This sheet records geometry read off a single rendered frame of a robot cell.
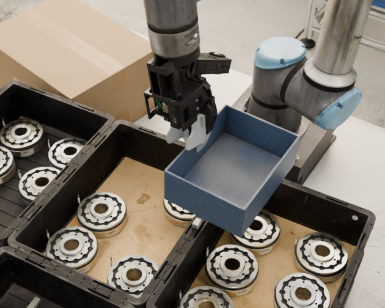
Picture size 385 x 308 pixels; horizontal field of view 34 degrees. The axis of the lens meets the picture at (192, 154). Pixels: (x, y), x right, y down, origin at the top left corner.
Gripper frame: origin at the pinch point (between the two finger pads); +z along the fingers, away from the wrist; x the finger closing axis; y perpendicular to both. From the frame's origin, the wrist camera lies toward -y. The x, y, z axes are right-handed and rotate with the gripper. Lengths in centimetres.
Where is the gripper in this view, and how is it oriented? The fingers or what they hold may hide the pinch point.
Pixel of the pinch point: (197, 142)
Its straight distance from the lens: 109.4
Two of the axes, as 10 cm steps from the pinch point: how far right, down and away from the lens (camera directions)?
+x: 8.1, 3.1, -4.9
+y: -5.7, 5.7, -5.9
